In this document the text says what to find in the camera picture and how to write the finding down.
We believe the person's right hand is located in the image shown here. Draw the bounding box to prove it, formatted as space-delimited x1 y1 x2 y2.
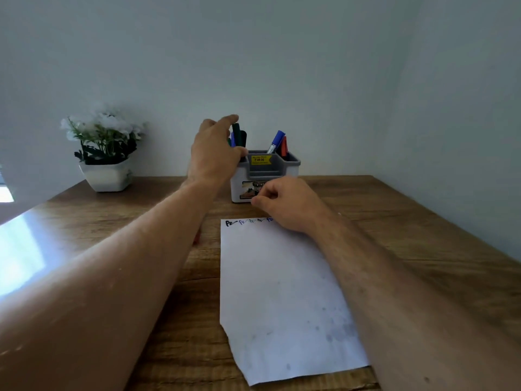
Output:
250 176 335 235

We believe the person's right forearm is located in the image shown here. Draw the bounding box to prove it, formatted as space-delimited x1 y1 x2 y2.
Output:
311 213 521 391

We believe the white potted flower plant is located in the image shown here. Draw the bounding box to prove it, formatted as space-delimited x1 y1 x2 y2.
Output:
60 103 148 193

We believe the thick blue silver banded marker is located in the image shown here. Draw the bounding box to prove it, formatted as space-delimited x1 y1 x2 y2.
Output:
266 130 286 154

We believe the grey white desk organizer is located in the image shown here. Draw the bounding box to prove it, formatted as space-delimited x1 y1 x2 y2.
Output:
230 149 301 204

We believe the person's left hand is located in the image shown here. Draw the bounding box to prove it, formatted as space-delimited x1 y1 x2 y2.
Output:
186 114 249 188

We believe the white paper sheet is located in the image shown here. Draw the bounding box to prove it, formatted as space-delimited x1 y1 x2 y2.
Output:
219 217 370 387

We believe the person's left forearm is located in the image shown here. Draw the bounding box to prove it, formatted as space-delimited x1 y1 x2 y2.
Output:
0 181 223 391

